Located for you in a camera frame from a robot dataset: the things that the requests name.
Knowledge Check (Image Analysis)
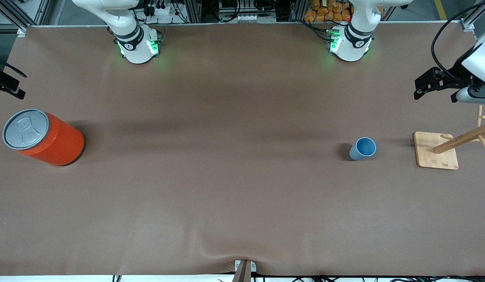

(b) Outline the light blue plastic cup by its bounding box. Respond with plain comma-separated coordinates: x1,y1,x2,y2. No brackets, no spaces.
349,137,377,161

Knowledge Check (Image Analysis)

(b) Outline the wooden cup stand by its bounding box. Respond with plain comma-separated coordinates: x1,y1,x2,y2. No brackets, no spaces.
413,105,485,170

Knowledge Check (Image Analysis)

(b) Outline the orange can with grey lid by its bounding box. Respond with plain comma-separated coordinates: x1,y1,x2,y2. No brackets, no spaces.
2,108,85,167

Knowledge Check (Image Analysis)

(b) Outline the orange snack bag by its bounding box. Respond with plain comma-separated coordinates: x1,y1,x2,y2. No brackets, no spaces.
304,0,353,22

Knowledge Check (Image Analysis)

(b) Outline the white power strip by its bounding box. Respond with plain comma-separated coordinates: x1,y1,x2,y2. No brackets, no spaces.
143,0,180,16
219,13,276,23

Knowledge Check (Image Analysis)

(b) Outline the brown table cover sheet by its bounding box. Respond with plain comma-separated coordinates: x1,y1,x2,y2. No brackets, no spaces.
0,23,485,277

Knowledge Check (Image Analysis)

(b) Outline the brown mounting bar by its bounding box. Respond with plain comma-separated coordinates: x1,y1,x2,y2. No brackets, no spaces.
232,260,252,282

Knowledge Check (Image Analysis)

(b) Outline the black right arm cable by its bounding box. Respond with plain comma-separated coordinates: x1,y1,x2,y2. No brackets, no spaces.
0,52,27,78

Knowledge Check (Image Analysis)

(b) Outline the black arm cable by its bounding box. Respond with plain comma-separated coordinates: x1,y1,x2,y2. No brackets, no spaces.
431,0,485,83
0,52,27,78

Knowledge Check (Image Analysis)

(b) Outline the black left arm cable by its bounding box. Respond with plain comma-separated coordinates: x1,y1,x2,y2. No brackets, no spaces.
431,0,485,83

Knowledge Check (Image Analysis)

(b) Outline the aluminium frame post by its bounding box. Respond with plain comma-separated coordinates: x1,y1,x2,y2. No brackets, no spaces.
460,0,485,32
183,0,202,23
0,0,51,36
290,0,309,22

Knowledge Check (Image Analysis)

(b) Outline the grey metal bracket plate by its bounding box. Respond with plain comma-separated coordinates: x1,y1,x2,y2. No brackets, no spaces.
235,260,257,273

